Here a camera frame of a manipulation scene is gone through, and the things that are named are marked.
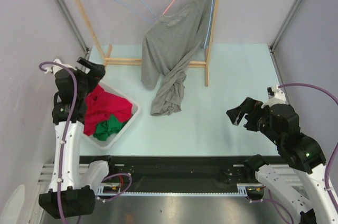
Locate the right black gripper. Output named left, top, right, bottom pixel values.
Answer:
left=226, top=96, right=282, bottom=144

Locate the red t shirt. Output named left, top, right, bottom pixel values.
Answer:
left=83, top=86, right=133, bottom=136

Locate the green t shirt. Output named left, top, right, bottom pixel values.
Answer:
left=93, top=115, right=128, bottom=141

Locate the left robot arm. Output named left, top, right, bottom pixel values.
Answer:
left=39, top=58, right=117, bottom=223

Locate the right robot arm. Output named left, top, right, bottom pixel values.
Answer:
left=226, top=97, right=337, bottom=223

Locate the grey t shirt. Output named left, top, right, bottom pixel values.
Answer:
left=141, top=0, right=213, bottom=116

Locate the wooden clothes rack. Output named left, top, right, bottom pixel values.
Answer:
left=60, top=0, right=224, bottom=87

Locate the white plastic basket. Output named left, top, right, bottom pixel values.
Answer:
left=82, top=82, right=140, bottom=150

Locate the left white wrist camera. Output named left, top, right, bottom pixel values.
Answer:
left=41, top=59, right=74, bottom=76

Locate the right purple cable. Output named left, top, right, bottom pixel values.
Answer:
left=264, top=83, right=338, bottom=224

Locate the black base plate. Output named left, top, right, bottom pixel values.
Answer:
left=107, top=156, right=257, bottom=190

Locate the white cable duct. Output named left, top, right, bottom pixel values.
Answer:
left=96, top=184, right=265, bottom=199

